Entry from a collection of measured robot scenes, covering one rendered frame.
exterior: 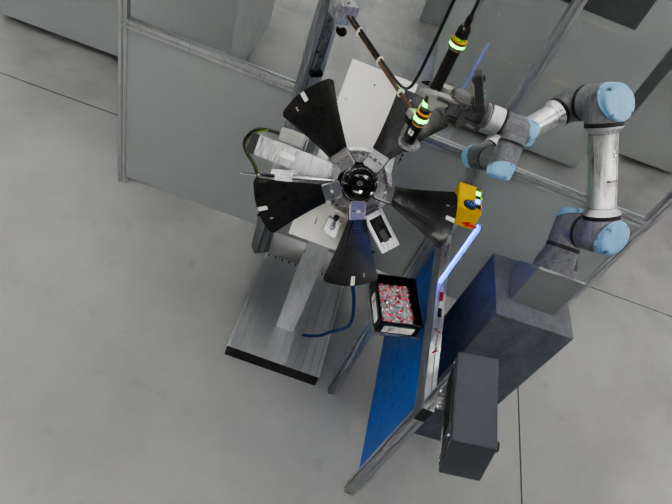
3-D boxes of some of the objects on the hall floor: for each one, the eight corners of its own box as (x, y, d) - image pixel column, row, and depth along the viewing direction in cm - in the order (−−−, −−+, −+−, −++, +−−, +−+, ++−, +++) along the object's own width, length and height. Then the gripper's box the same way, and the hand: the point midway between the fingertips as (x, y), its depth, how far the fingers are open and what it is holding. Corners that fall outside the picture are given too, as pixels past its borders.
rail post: (345, 483, 245) (414, 407, 188) (354, 486, 245) (425, 411, 188) (343, 492, 242) (413, 418, 185) (352, 495, 242) (424, 422, 185)
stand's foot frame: (263, 261, 310) (266, 252, 304) (340, 289, 313) (345, 281, 307) (224, 354, 267) (226, 345, 261) (314, 385, 270) (319, 378, 264)
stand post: (275, 327, 285) (322, 204, 218) (291, 333, 285) (344, 212, 219) (272, 334, 282) (320, 212, 215) (289, 340, 282) (341, 220, 216)
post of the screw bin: (327, 388, 271) (385, 293, 213) (333, 388, 272) (392, 294, 214) (328, 393, 269) (386, 300, 211) (334, 394, 270) (393, 301, 212)
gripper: (478, 140, 163) (410, 113, 161) (479, 119, 171) (414, 93, 169) (492, 116, 157) (421, 88, 155) (493, 95, 164) (425, 69, 163)
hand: (426, 84), depth 160 cm, fingers closed on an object, 4 cm apart
